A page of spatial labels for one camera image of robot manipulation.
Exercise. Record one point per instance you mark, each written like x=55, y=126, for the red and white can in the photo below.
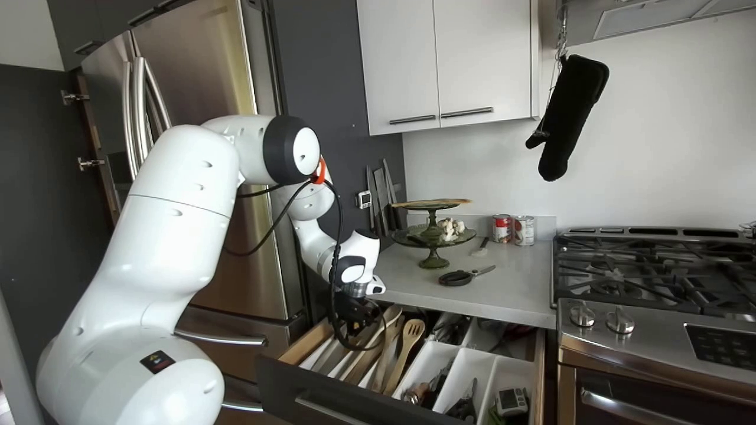
x=526, y=229
x=501, y=229

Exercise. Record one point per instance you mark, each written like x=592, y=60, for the stainless range hood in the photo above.
x=652, y=14

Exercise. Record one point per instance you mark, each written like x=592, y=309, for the white cutlery organizer tray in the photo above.
x=474, y=369

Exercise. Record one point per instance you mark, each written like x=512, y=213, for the black oven mitt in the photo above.
x=568, y=110

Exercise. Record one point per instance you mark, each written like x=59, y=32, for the white wall cabinet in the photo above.
x=441, y=55

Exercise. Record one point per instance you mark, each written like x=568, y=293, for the white wall outlet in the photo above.
x=364, y=198

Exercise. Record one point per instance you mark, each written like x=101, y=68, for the dark front kitchen drawer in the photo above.
x=314, y=390

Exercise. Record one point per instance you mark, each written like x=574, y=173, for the dark tall cabinet door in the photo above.
x=38, y=197

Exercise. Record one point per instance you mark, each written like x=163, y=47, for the small pale round object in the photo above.
x=453, y=229

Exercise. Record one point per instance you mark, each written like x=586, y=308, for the stainless steel fridge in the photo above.
x=214, y=62

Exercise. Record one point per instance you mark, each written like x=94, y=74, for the thin pale wooden stirring spoon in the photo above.
x=376, y=329

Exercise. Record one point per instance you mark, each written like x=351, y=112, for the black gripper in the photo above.
x=355, y=304

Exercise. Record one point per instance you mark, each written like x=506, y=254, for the metal utensil rack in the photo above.
x=381, y=197

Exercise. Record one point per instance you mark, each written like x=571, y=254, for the small black pan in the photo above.
x=454, y=276

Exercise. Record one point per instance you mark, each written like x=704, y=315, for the silver stove knob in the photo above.
x=583, y=316
x=619, y=321

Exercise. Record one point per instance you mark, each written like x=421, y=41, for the metal cabinet knob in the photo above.
x=86, y=164
x=72, y=98

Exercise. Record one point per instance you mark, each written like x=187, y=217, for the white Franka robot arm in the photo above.
x=157, y=236

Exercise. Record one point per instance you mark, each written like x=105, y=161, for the stainless gas stove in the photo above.
x=646, y=339

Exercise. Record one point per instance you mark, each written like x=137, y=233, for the wide wooden spatula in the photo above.
x=355, y=357

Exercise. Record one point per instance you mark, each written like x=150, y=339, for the grey digital kitchen timer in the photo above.
x=513, y=401

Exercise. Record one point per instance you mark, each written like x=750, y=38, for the green tiered cake stand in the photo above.
x=433, y=236

